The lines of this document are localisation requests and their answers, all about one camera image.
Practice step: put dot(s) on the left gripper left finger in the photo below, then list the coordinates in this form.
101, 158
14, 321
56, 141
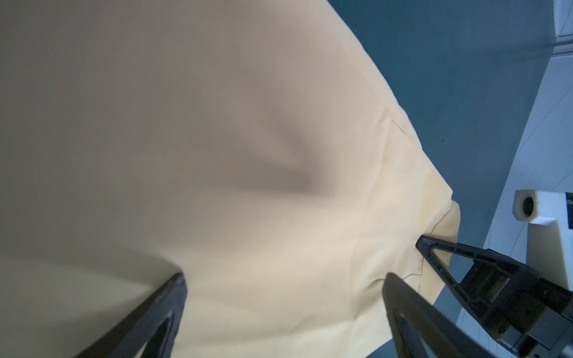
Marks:
149, 330

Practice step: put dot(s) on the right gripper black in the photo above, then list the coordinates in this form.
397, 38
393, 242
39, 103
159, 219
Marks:
523, 312

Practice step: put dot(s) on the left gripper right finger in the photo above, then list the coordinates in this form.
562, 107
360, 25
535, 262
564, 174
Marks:
416, 325

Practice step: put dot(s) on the yellow skirt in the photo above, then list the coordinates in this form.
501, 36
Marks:
252, 145

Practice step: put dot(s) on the dark green table mat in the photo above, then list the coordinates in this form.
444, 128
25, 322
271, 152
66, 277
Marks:
467, 74

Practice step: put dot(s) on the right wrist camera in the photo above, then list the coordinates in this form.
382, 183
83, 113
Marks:
548, 216

